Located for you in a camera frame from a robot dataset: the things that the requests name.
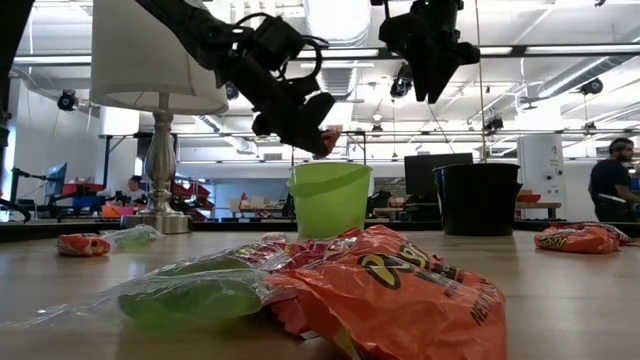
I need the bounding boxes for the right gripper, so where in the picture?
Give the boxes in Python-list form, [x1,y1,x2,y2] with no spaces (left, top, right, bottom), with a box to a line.
[378,0,481,105]

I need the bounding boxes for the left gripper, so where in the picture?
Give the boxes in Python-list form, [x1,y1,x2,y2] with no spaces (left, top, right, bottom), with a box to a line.
[214,37,337,157]

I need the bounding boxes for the red orange candy packet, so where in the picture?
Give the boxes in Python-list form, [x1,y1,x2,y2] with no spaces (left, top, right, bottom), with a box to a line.
[317,125,344,160]

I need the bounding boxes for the red Skittles packet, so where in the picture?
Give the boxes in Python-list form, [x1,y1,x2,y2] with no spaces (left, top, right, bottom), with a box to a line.
[237,232,321,274]

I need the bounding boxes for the green candy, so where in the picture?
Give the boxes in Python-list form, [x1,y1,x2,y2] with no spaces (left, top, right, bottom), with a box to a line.
[4,252,281,334]
[102,223,164,251]

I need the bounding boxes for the orange Reese's packet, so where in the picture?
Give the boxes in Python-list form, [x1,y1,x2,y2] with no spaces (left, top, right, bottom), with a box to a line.
[533,224,624,255]
[264,224,509,360]

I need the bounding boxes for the small orange candy packet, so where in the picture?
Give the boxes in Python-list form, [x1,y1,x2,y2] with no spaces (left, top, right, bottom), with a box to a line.
[56,233,112,258]

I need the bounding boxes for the black overhead beam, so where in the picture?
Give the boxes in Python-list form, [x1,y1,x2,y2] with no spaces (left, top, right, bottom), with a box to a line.
[0,43,640,66]

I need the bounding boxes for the green plastic bucket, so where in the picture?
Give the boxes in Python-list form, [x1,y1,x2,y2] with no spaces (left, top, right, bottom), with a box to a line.
[287,162,373,239]

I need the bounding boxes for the black monitor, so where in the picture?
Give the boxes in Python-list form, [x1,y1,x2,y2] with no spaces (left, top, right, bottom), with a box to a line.
[403,152,474,197]

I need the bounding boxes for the black plastic bucket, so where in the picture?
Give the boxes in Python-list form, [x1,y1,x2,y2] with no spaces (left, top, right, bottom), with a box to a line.
[432,162,524,237]

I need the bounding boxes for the red storage bins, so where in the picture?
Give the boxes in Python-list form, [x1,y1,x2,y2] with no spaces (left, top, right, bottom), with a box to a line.
[164,179,214,221]

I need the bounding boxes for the white shade table lamp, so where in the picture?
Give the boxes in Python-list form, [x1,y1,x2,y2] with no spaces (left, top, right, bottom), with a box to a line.
[89,0,230,235]

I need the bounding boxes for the person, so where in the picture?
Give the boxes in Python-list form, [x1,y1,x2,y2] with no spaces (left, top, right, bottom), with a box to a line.
[588,137,640,223]
[119,174,149,204]

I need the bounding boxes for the blue monitor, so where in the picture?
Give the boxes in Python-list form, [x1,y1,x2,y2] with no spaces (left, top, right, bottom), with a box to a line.
[45,162,69,199]

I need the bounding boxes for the thin hanging cord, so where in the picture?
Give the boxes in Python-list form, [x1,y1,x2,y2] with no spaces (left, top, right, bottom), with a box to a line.
[473,0,488,164]

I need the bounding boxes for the silver ventilation duct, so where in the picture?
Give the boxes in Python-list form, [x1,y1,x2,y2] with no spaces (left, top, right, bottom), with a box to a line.
[304,0,374,104]

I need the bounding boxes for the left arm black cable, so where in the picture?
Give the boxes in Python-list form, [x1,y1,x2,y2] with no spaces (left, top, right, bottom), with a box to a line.
[232,12,331,84]

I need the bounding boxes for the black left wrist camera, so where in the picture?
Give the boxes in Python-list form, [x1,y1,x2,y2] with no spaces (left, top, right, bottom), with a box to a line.
[249,14,307,69]

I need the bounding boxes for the black aluminium frame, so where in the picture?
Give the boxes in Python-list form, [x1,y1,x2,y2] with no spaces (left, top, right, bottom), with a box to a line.
[0,218,640,245]

